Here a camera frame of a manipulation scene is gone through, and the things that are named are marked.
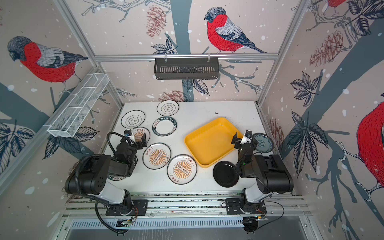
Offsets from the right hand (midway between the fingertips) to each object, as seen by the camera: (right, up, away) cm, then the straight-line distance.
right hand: (245, 132), depth 90 cm
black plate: (-13, -23, -6) cm, 27 cm away
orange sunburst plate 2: (-56, -15, +2) cm, 58 cm away
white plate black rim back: (-54, +17, +28) cm, 63 cm away
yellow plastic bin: (-20, -7, +5) cm, 21 cm away
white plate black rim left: (-80, +8, +22) cm, 83 cm away
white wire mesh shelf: (-94, +9, -18) cm, 96 cm away
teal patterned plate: (+16, -8, +7) cm, 19 cm away
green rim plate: (-54, +3, +17) cm, 56 cm away
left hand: (-66, +1, 0) cm, 66 cm away
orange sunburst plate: (-39, -21, -4) cm, 44 cm away
